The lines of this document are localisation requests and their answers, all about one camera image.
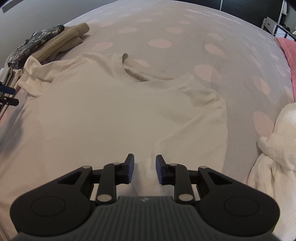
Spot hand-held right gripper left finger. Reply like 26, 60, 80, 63
57, 153, 135, 205

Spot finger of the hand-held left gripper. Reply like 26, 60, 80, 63
0, 95, 19, 107
0, 81, 16, 95

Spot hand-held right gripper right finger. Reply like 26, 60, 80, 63
156, 155, 234, 205

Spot white t-shirt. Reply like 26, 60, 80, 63
17, 52, 228, 200

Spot white crinkled garment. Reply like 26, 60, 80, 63
247, 102, 296, 234

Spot pale grey folded cloth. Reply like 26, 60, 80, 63
0, 67, 23, 121

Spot dark floral folded garment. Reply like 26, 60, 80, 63
8, 24, 65, 69

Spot beige folded garment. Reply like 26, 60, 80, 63
30, 23, 89, 62

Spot pink pillow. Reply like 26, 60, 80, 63
277, 37, 296, 102

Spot white nightstand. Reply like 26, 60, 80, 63
261, 16, 296, 41

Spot black sliding wardrobe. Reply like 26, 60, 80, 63
217, 0, 285, 24

